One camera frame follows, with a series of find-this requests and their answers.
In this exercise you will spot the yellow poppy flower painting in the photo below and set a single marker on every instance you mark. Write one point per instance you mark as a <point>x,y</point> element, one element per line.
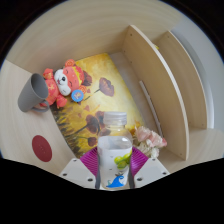
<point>106,100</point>

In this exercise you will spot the light wood shelf unit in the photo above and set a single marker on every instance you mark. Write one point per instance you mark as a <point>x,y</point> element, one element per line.
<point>156,90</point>

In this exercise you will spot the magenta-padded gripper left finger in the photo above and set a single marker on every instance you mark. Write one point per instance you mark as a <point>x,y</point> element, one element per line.
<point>76,171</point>

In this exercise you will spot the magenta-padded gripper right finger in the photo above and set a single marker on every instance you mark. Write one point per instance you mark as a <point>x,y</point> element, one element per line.
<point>151,170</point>

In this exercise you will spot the clear plastic drink bottle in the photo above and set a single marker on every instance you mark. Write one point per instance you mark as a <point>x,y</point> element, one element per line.
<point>114,150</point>

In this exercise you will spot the white light bar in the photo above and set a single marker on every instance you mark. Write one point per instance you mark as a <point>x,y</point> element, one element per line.
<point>150,105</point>

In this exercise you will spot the red plush bear toy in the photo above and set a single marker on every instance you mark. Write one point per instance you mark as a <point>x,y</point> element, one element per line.
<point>63,83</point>

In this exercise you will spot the flat round red coaster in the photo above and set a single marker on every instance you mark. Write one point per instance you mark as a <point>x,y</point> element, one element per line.
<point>42,148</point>

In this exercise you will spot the grey ribbed mug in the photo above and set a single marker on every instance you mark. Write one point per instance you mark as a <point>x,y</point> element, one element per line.
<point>31,95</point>

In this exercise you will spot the pink and white flower bouquet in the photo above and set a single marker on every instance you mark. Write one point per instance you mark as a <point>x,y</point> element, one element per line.
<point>148,138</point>

